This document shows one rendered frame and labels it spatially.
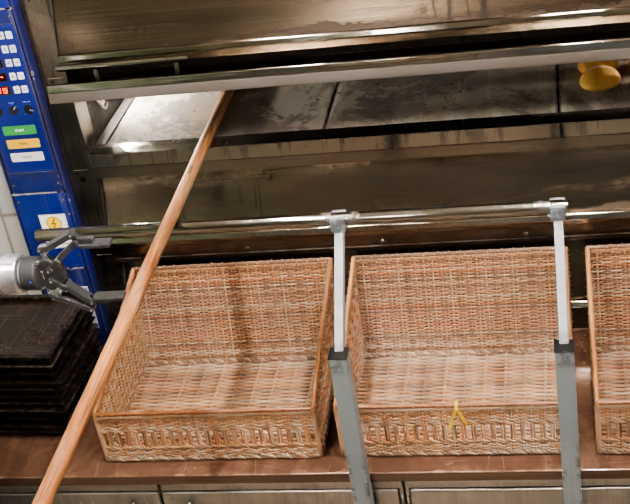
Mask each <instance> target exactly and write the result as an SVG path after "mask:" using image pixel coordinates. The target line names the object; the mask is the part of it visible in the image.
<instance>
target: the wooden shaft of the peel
mask: <svg viewBox="0 0 630 504"><path fill-rule="evenodd" d="M234 91H235V90H225V91H222V92H221V94H220V97H219V99H218V101H217V103H216V105H215V107H214V110H213V112H212V114H211V116H210V118H209V120H208V123H207V125H206V127H205V129H204V131H203V133H202V136H201V138H200V140H199V142H198V144H197V146H196V149H195V151H194V153H193V155H192V157H191V159H190V162H189V164H188V166H187V168H186V170H185V172H184V175H183V177H182V179H181V181H180V183H179V186H178V188H177V190H176V192H175V194H174V196H173V199H172V201H171V203H170V205H169V207H168V209H167V212H166V214H165V216H164V218H163V220H162V222H161V225H160V227H159V229H158V231H157V233H156V235H155V238H154V240H153V242H152V244H151V246H150V248H149V251H148V253H147V255H146V257H145V259H144V261H143V264H142V266H141V268H140V270H139V272H138V274H137V277H136V279H135V281H134V283H133V285H132V287H131V290H130V292H129V294H128V296H127V298H126V300H125V303H124V305H123V307H122V309H121V311H120V313H119V316H118V318H117V320H116V322H115V324H114V326H113V329H112V331H111V333H110V335H109V337H108V339H107V342H106V344H105V346H104V348H103V350H102V352H101V355H100V357H99V359H98V361H97V363H96V365H95V368H94V370H93V372H92V374H91V376H90V378H89V381H88V383H87V385H86V387H85V389H84V391H83V394H82V396H81V398H80V400H79V402H78V404H77V407H76V409H75V411H74V413H73V415H72V417H71V420H70V422H69V424H68V426H67V428H66V430H65V433H64V435H63V437H62V439H61V441H60V443H59V446H58V448H57V450H56V452H55V454H54V456H53V459H52V461H51V463H50V465H49V467H48V469H47V472H46V474H45V476H44V478H43V480H42V482H41V485H40V487H39V489H38V491H37V493H36V495H35V498H34V500H33V502H32V504H52V502H53V499H54V497H55V495H56V493H57V490H58V488H59V486H60V484H61V481H62V479H63V477H64V475H65V472H66V470H67V468H68V466H69V463H70V461H71V459H72V457H73V454H74V452H75V450H76V448H77V445H78V443H79V441H80V438H81V436H82V434H83V432H84V429H85V427H86V425H87V423H88V420H89V418H90V416H91V414H92V411H93V409H94V407H95V405H96V402H97V400H98V398H99V396H100V393H101V391H102V389H103V387H104V384H105V382H106V380H107V377H108V375H109V373H110V371H111V368H112V366H113V364H114V362H115V359H116V357H117V355H118V353H119V350H120V348H121V346H122V344H123V341H124V339H125V337H126V335H127V332H128V330H129V328H130V326H131V323H132V321H133V319H134V316H135V314H136V312H137V310H138V307H139V305H140V303H141V301H142V298H143V296H144V294H145V292H146V289H147V287H148V285H149V283H150V280H151V278H152V276H153V274H154V271H155V269H156V267H157V265H158V262H159V260H160V258H161V256H162V253H163V251H164V249H165V246H166V244H167V242H168V240H169V237H170V235H171V233H172V231H173V228H174V226H175V224H176V222H177V219H178V217H179V215H180V213H181V210H182V208H183V206H184V204H185V201H186V199H187V197H188V195H189V192H190V190H191V188H192V185H193V183H194V181H195V179H196V176H197V174H198V172H199V170H200V167H201V165H202V163H203V161H204V158H205V156H206V154H207V152H208V149H209V147H210V145H211V143H212V140H213V138H214V136H215V134H216V131H217V129H218V127H219V124H220V122H221V120H222V118H223V115H224V113H225V111H226V109H227V106H228V104H229V102H230V100H231V97H232V95H233V93H234Z"/></svg>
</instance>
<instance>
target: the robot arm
mask: <svg viewBox="0 0 630 504"><path fill-rule="evenodd" d="M70 239H71V240H72V241H71V242H70V243H69V244H68V245H67V246H66V247H65V248H64V249H63V250H62V251H61V252H60V253H59V254H58V255H57V256H56V257H55V258H54V257H52V256H50V255H47V254H48V252H49V251H51V250H53V249H54V248H56V247H58V246H59V245H61V244H63V243H65V242H66V241H68V240H70ZM112 241H113V239H112V238H94V236H79V235H78V234H77V233H76V229H75V228H72V229H70V230H68V231H67V232H65V233H63V234H61V235H60V236H58V237H56V238H54V239H53V240H51V241H49V242H45V243H40V245H39V246H38V248H37V249H36V252H37V253H39V254H40V255H41V256H25V255H24V254H21V253H17V254H0V295H11V294H24V293H25V292H26V291H30V290H42V289H50V290H51V292H52V297H51V301H55V302H63V303H65V304H68V305H71V306H74V307H77V308H80V309H82V310H85V311H88V312H91V313H92V312H94V310H95V308H96V306H97V304H109V303H110V301H123V300H124V298H125V296H126V294H127V292H126V291H100V292H96V293H95V295H94V294H93V293H91V292H89V291H88V290H86V289H84V288H82V287H81V286H79V285H77V284H76V283H74V282H72V280H71V279H70V278H68V277H67V272H66V270H65V264H64V263H62V262H61V261H62V260H63V259H64V258H65V257H66V256H67V255H68V254H69V253H70V252H71V251H72V250H73V249H74V248H75V247H78V249H93V248H109V247H110V245H111V243H112ZM77 245H78V246H77ZM64 282H65V283H66V284H65V285H63V283H64ZM57 288H59V289H60V290H58V289H57ZM62 290H63V291H67V292H69V293H67V292H63V291H62ZM70 293H71V294H70Z"/></svg>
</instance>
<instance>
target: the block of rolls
mask: <svg viewBox="0 0 630 504"><path fill-rule="evenodd" d="M617 66H618V61H617V60H609V61H597V62H584V63H578V69H579V71H580V72H581V73H583V74H582V76H581V78H580V85H581V87H582V88H583V89H585V90H589V91H601V90H607V89H611V88H614V87H616V86H617V85H618V84H619V82H620V79H621V78H620V74H619V73H618V71H617V70H616V68H617ZM629 66H630V61H629Z"/></svg>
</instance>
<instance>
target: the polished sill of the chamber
mask: <svg viewBox="0 0 630 504"><path fill-rule="evenodd" d="M620 133H630V107H628V108H614V109H599V110H585V111H571V112H557V113H543V114H529V115H514V116H500V117H486V118H472V119H458V120H443V121H429V122H415V123H401V124H387V125H372V126H358V127H344V128H330V129H316V130H302V131H287V132H273V133H259V134H245V135H231V136H216V137H214V138H213V140H212V143H211V145H210V147H209V149H208V152H207V154H206V156H205V158H204V161H214V160H229V159H244V158H259V157H274V156H289V155H304V154H319V153H334V152H349V151H364V150H379V149H394V148H409V147H424V146H439V145H454V144H469V143H485V142H500V141H515V140H530V139H545V138H560V137H575V136H590V135H605V134H620ZM199 140H200V138H188V139H174V140H160V141H145V142H131V143H117V144H103V145H95V146H94V148H93V149H92V151H91V153H90V154H89V159H90V162H91V166H92V168H108V167H124V166H139V165H154V164H169V163H184V162H190V159H191V157H192V155H193V153H194V151H195V149H196V146H197V144H198V142H199Z"/></svg>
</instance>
